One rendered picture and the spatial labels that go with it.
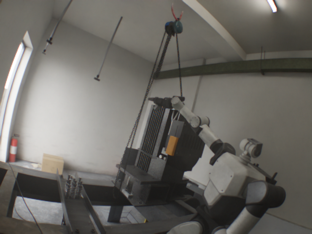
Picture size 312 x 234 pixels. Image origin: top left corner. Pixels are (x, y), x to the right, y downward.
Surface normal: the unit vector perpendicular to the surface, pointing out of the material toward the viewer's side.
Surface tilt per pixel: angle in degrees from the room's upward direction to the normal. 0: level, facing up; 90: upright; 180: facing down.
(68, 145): 90
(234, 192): 88
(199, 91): 90
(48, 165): 90
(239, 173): 61
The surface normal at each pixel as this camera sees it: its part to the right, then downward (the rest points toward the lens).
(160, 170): -0.69, -0.24
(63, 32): 0.57, 0.11
